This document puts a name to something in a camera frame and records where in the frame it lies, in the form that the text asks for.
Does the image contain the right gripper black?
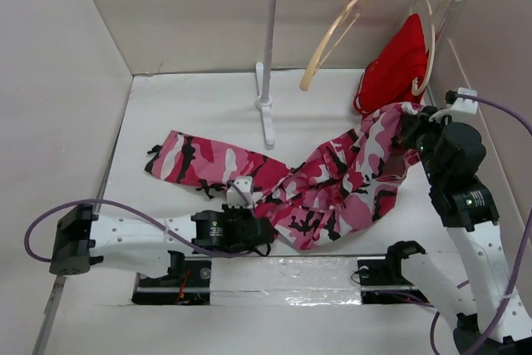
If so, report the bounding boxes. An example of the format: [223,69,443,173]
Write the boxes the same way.
[399,105,459,185]

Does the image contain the pink camouflage trousers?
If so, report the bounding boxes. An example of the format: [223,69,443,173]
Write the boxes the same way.
[145,102,422,250]

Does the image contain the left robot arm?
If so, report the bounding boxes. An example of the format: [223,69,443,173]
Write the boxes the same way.
[49,204,276,286]

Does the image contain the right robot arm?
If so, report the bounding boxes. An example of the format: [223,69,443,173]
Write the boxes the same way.
[384,107,531,354]

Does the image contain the wooden hanger with red garment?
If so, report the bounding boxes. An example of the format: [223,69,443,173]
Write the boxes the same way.
[409,0,452,96]

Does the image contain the silver tape strip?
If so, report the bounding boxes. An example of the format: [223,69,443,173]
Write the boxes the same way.
[209,256,362,307]

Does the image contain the red garment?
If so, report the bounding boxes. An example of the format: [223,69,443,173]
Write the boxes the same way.
[353,13,427,116]

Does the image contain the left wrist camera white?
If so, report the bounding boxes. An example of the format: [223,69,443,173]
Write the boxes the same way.
[226,175,262,208]

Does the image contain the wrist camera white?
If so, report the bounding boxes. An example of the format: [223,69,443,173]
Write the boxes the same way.
[226,175,262,208]
[429,87,478,122]

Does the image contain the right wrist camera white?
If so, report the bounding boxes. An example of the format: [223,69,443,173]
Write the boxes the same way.
[429,87,478,122]

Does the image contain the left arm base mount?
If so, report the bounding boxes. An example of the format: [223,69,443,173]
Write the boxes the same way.
[131,251,212,306]

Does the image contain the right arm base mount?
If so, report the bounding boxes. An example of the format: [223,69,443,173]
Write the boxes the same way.
[351,240,432,308]

